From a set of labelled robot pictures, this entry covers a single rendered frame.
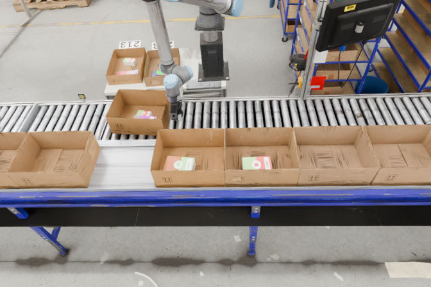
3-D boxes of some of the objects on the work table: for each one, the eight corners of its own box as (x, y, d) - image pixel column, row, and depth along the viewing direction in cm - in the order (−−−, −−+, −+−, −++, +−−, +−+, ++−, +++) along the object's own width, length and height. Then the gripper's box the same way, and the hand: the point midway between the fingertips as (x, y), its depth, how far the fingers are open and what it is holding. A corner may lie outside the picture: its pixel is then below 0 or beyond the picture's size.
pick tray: (147, 56, 283) (145, 47, 276) (142, 83, 257) (139, 73, 250) (117, 58, 284) (113, 49, 276) (108, 85, 258) (104, 75, 250)
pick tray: (180, 56, 280) (178, 47, 273) (180, 84, 254) (178, 74, 247) (149, 59, 280) (146, 50, 272) (145, 87, 254) (143, 77, 246)
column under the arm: (198, 63, 272) (194, 29, 248) (228, 61, 272) (227, 27, 247) (197, 82, 255) (194, 47, 230) (229, 80, 254) (228, 45, 230)
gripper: (181, 93, 208) (185, 114, 223) (168, 93, 208) (173, 115, 224) (180, 102, 202) (185, 123, 218) (167, 102, 202) (172, 123, 218)
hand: (178, 121), depth 218 cm, fingers closed
